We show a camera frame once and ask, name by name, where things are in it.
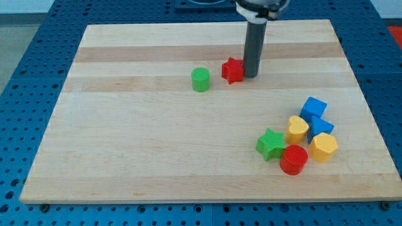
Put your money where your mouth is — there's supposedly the white robot wrist flange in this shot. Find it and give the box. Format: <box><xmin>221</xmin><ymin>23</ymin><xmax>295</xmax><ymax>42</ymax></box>
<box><xmin>235</xmin><ymin>0</ymin><xmax>291</xmax><ymax>24</ymax></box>

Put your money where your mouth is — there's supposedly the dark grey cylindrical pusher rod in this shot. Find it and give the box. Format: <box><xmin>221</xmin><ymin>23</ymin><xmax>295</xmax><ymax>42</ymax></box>
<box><xmin>242</xmin><ymin>22</ymin><xmax>266</xmax><ymax>78</ymax></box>

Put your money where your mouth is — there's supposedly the red star block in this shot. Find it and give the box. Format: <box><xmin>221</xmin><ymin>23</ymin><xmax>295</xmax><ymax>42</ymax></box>
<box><xmin>221</xmin><ymin>57</ymin><xmax>244</xmax><ymax>84</ymax></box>

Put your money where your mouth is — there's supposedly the green star block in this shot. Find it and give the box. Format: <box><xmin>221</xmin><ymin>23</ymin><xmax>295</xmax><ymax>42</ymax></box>
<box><xmin>256</xmin><ymin>128</ymin><xmax>286</xmax><ymax>161</ymax></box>

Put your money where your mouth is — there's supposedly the green cylinder block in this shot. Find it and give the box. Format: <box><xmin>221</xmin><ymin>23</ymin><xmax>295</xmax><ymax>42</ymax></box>
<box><xmin>191</xmin><ymin>67</ymin><xmax>210</xmax><ymax>92</ymax></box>

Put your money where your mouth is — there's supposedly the blue cube block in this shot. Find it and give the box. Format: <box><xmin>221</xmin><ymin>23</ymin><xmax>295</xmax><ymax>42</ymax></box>
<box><xmin>300</xmin><ymin>97</ymin><xmax>327</xmax><ymax>122</ymax></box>

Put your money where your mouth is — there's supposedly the yellow heart block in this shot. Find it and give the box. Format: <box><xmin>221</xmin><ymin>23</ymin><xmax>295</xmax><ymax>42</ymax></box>
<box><xmin>285</xmin><ymin>116</ymin><xmax>310</xmax><ymax>144</ymax></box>

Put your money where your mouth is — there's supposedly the blue triangle block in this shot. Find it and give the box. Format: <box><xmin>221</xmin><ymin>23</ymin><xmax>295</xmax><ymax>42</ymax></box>
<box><xmin>307</xmin><ymin>116</ymin><xmax>334</xmax><ymax>144</ymax></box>

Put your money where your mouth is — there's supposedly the red cylinder block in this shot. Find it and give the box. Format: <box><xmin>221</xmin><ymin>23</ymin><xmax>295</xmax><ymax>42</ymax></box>
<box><xmin>280</xmin><ymin>144</ymin><xmax>308</xmax><ymax>175</ymax></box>

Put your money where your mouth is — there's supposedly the yellow hexagon block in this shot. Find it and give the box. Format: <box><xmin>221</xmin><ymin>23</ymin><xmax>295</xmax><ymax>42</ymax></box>
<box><xmin>309</xmin><ymin>132</ymin><xmax>339</xmax><ymax>163</ymax></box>

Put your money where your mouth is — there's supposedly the light wooden board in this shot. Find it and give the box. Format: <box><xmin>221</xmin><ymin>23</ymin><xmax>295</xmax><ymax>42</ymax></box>
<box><xmin>19</xmin><ymin>19</ymin><xmax>401</xmax><ymax>204</ymax></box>

